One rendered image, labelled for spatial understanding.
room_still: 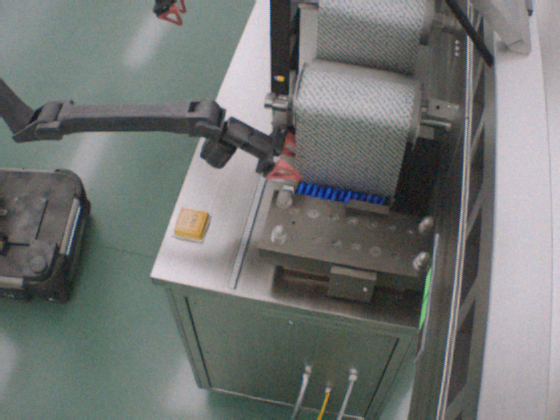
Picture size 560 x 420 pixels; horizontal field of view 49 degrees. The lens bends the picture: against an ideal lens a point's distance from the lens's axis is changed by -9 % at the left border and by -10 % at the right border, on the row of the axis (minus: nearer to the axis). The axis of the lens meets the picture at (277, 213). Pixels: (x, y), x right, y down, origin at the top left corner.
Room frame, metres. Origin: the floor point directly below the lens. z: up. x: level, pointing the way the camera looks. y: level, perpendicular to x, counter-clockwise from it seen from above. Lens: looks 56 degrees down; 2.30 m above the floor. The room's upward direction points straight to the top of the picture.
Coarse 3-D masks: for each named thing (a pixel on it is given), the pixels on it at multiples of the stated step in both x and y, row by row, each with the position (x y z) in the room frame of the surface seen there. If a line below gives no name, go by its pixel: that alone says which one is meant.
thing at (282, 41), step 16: (272, 0) 1.30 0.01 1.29; (288, 0) 1.29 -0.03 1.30; (272, 16) 1.30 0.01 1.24; (288, 16) 1.29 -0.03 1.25; (272, 32) 1.30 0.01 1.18; (288, 32) 1.29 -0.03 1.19; (272, 48) 1.30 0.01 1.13; (288, 48) 1.29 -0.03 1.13; (272, 64) 1.30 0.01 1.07; (288, 64) 1.29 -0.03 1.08; (272, 80) 1.30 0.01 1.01; (288, 80) 1.29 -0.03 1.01
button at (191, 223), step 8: (184, 208) 0.94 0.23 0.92; (184, 216) 0.92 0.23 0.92; (192, 216) 0.92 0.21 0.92; (200, 216) 0.92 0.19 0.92; (176, 224) 0.89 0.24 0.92; (184, 224) 0.89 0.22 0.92; (192, 224) 0.89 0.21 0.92; (200, 224) 0.89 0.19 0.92; (176, 232) 0.88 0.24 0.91; (184, 232) 0.87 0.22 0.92; (192, 232) 0.87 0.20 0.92; (200, 232) 0.87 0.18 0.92
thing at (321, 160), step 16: (304, 144) 0.94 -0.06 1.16; (320, 144) 0.94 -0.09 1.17; (336, 144) 0.93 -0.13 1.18; (352, 144) 0.92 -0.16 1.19; (368, 144) 0.91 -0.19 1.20; (304, 160) 0.94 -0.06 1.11; (320, 160) 0.94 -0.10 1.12; (336, 160) 0.93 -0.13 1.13; (352, 160) 0.92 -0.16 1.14; (368, 160) 0.91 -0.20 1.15; (384, 160) 0.90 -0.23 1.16; (400, 160) 0.90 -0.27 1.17; (304, 176) 0.94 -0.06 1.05; (320, 176) 0.93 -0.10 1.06; (336, 176) 0.93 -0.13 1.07; (352, 176) 0.92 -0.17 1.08; (368, 176) 0.91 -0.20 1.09; (384, 176) 0.90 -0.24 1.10; (368, 192) 0.91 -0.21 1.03; (384, 192) 0.90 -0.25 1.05
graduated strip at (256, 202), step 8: (264, 184) 1.03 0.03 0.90; (256, 192) 1.00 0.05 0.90; (256, 200) 0.98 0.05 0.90; (256, 208) 0.96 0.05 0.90; (248, 216) 0.93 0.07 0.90; (256, 216) 0.93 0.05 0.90; (248, 224) 0.91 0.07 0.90; (248, 232) 0.89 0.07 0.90; (248, 240) 0.86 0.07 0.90; (240, 248) 0.84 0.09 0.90; (240, 256) 0.82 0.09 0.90; (240, 264) 0.80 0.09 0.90; (232, 272) 0.77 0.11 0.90; (240, 272) 0.77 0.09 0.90; (232, 280) 0.75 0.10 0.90; (232, 288) 0.73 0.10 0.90
